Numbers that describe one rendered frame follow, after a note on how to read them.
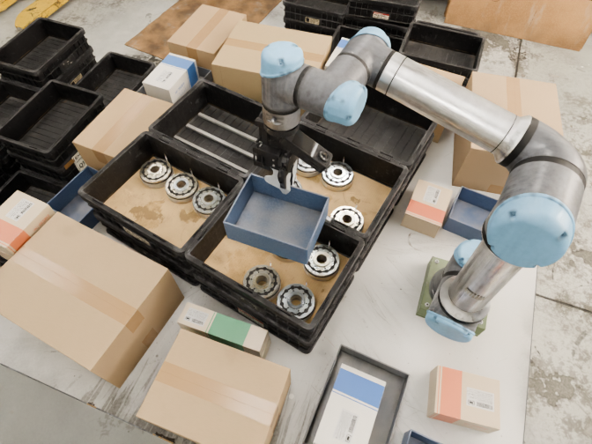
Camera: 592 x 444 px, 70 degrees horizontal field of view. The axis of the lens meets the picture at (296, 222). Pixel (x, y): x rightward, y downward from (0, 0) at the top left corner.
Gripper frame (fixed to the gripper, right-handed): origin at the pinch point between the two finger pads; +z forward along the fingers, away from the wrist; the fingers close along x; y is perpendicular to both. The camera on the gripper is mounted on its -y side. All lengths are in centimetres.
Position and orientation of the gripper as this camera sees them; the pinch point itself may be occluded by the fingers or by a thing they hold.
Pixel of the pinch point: (289, 189)
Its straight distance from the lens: 99.9
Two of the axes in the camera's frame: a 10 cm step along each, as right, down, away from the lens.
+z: -0.3, 6.0, 8.0
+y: -9.3, -3.2, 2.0
